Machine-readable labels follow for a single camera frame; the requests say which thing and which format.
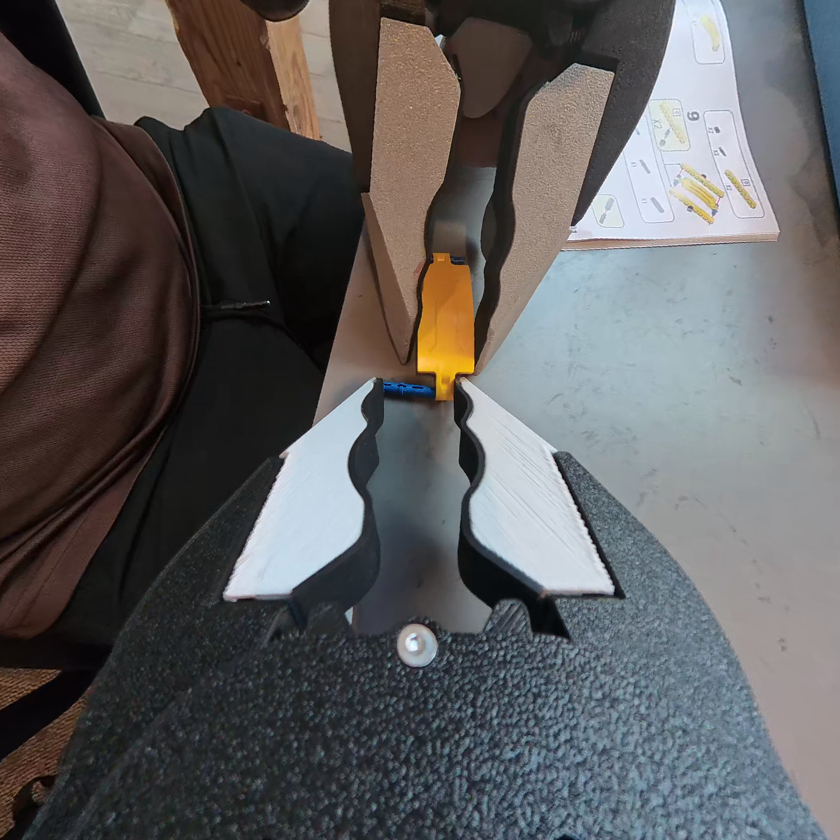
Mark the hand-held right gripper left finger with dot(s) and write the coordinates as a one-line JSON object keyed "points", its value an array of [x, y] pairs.
{"points": [[302, 525]]}

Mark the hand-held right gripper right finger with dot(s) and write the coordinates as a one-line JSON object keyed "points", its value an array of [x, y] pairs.
{"points": [[538, 518]]}

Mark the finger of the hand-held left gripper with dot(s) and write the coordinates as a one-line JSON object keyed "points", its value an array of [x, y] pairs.
{"points": [[407, 131], [558, 164]]}

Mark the blue cardboard kit box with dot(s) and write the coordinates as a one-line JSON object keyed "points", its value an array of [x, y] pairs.
{"points": [[827, 85]]}

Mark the yellow curved arc beam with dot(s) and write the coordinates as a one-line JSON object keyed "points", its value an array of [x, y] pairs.
{"points": [[446, 321]]}

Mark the grey desk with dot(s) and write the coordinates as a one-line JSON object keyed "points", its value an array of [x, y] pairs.
{"points": [[689, 394]]}

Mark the instruction booklet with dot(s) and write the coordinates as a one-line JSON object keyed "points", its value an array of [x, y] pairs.
{"points": [[709, 131]]}

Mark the wooden pillar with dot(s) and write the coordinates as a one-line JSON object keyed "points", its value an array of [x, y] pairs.
{"points": [[243, 59]]}

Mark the person's black trouser legs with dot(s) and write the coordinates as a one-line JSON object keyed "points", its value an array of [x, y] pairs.
{"points": [[262, 262]]}

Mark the person's brown shirt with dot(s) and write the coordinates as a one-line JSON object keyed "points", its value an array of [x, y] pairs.
{"points": [[85, 295]]}

